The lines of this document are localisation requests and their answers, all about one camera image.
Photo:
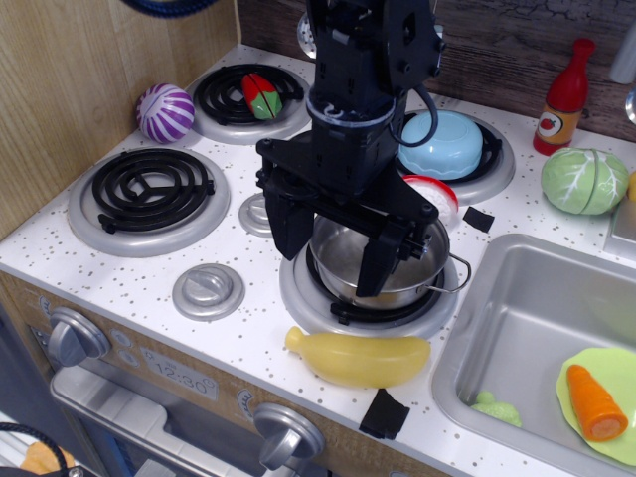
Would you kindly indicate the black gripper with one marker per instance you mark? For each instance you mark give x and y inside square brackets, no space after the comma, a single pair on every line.
[344,169]

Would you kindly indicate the red green toy pepper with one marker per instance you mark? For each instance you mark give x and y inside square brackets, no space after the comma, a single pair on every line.
[261,97]

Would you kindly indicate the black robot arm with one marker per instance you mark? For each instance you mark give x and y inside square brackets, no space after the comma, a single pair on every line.
[369,56]

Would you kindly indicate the black burner under pan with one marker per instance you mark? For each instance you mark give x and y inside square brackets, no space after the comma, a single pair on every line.
[317,310]

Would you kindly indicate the grey stovetop knob middle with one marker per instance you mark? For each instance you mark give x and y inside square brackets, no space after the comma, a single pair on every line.
[253,216]

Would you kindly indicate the grey stovetop knob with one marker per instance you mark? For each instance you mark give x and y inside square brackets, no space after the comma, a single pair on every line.
[253,216]
[208,292]

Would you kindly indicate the red white toy radish slice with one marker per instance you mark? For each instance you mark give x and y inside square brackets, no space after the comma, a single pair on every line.
[439,195]

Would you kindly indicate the yellow toy banana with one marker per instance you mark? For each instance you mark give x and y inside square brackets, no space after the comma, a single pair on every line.
[360,362]

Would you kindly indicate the black tape patch right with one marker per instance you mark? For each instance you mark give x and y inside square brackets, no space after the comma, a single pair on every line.
[478,220]

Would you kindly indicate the black tape patch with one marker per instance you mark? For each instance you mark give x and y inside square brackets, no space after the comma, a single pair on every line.
[478,220]
[385,416]

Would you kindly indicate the light blue upturned bowl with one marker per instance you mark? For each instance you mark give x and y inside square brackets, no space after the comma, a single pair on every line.
[453,152]

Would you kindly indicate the grey stovetop knob front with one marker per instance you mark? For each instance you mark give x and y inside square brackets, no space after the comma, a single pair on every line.
[208,292]

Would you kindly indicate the black burner under bowl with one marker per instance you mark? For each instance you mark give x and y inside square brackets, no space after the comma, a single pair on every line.
[493,174]

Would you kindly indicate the black coil burner rear left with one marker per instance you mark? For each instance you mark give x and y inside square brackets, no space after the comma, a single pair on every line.
[222,113]

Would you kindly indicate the black coil burner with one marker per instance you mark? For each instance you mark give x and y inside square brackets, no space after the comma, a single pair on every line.
[149,201]
[222,113]

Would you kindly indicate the silver sink basin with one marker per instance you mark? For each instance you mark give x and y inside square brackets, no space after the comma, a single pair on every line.
[532,305]

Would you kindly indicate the black tape patch front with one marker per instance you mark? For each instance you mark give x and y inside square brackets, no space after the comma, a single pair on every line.
[385,416]

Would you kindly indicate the silver oven dial right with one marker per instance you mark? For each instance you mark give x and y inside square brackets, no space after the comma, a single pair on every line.
[287,435]

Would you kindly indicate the silver oven dial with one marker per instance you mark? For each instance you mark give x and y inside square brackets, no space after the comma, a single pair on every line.
[287,435]
[75,338]

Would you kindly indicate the hanging perforated steel ladle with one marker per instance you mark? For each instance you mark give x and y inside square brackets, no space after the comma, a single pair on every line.
[305,37]

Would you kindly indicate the black coil burner front left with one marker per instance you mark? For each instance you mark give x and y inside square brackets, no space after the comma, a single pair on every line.
[149,201]

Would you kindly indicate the purple white striped ball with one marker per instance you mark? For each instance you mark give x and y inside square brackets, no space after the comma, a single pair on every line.
[165,113]

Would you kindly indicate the small green toy vegetable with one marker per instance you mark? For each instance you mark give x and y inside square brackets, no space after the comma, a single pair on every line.
[487,403]

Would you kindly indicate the red toy ketchup bottle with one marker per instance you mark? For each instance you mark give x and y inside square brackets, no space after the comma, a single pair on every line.
[564,102]

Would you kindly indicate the green toy cabbage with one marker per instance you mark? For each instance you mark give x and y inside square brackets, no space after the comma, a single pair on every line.
[584,181]

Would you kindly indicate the silver oven dial left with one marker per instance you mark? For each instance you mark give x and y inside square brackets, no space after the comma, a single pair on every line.
[75,338]

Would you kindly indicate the light green plate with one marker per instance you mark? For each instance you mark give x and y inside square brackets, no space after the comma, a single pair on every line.
[614,369]

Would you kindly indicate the orange toy carrot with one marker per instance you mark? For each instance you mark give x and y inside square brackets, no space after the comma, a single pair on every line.
[598,415]

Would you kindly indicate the silver faucet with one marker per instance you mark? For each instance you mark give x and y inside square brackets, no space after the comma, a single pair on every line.
[622,71]

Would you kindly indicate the steel pan with handles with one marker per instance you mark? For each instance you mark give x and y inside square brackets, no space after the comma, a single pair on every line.
[338,256]

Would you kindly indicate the silver oven door handle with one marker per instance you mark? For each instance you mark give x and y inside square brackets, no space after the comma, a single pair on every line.
[151,433]

